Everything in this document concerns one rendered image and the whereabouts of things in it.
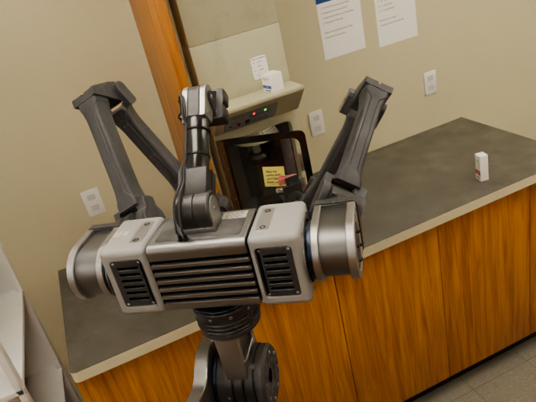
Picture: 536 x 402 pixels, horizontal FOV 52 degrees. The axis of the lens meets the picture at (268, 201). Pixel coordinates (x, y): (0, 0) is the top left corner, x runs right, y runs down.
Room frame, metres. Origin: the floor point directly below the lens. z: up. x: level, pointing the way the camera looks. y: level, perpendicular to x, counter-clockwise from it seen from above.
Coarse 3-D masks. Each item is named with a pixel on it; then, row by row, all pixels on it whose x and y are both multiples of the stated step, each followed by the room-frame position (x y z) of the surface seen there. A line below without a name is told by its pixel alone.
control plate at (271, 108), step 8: (272, 104) 1.79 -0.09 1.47; (248, 112) 1.76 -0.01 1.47; (256, 112) 1.78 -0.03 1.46; (264, 112) 1.80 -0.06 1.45; (272, 112) 1.83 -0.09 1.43; (232, 120) 1.76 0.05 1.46; (240, 120) 1.78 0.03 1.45; (256, 120) 1.82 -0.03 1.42; (224, 128) 1.77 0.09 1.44; (232, 128) 1.79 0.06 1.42
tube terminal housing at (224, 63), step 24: (192, 48) 1.82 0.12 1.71; (216, 48) 1.84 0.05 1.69; (240, 48) 1.86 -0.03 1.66; (264, 48) 1.89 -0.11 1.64; (192, 72) 1.85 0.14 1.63; (216, 72) 1.83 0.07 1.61; (240, 72) 1.86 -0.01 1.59; (288, 72) 1.91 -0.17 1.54; (240, 96) 1.85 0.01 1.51; (264, 120) 1.87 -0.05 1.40; (288, 120) 1.89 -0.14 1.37; (216, 168) 1.90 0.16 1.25
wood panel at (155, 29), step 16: (144, 0) 1.86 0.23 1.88; (160, 0) 1.71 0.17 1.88; (144, 16) 1.94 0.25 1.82; (160, 16) 1.71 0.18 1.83; (144, 32) 2.04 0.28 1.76; (160, 32) 1.75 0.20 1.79; (144, 48) 2.15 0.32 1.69; (160, 48) 1.83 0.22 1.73; (176, 48) 1.71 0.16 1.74; (160, 64) 1.92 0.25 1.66; (176, 64) 1.71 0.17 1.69; (160, 80) 2.01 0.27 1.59; (176, 80) 1.72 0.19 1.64; (160, 96) 2.12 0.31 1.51; (176, 96) 1.80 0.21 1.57; (176, 112) 1.89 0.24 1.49; (176, 128) 1.99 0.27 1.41; (176, 144) 2.10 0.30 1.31
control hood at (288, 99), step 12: (288, 84) 1.86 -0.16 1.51; (252, 96) 1.82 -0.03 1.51; (264, 96) 1.78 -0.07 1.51; (276, 96) 1.77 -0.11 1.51; (288, 96) 1.79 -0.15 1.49; (300, 96) 1.82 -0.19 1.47; (228, 108) 1.74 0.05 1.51; (240, 108) 1.73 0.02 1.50; (252, 108) 1.75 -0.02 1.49; (276, 108) 1.82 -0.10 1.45; (288, 108) 1.85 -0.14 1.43; (216, 132) 1.77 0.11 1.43
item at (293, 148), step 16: (224, 144) 1.80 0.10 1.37; (240, 144) 1.78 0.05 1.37; (256, 144) 1.76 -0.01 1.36; (272, 144) 1.74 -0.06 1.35; (288, 144) 1.72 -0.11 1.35; (304, 144) 1.71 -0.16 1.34; (240, 160) 1.78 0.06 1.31; (256, 160) 1.76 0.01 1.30; (272, 160) 1.75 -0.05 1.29; (288, 160) 1.73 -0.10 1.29; (304, 160) 1.71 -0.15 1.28; (240, 176) 1.79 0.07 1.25; (256, 176) 1.77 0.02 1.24; (304, 176) 1.71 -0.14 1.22; (240, 192) 1.79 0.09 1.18; (256, 192) 1.77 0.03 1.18; (272, 192) 1.75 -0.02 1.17; (256, 208) 1.78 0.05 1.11
